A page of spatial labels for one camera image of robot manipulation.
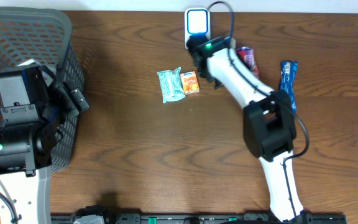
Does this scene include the green wet wipes pack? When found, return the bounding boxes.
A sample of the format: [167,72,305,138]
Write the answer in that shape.
[157,67,185,103]

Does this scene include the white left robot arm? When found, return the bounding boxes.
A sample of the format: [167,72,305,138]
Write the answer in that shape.
[0,63,89,223]

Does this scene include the red purple pad pack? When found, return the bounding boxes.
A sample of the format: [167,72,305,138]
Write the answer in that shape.
[236,47,260,79]

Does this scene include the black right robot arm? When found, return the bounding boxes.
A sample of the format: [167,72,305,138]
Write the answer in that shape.
[186,34,303,222]

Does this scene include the white barcode scanner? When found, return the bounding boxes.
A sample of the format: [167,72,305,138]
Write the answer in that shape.
[184,7,211,49]

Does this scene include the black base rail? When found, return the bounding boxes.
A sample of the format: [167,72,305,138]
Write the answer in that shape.
[50,205,347,224]

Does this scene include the blue Oreo cookie pack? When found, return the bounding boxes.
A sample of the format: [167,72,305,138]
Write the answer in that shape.
[279,60,298,113]

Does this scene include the orange tissue pack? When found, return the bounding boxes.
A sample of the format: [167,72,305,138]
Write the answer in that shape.
[180,71,200,95]

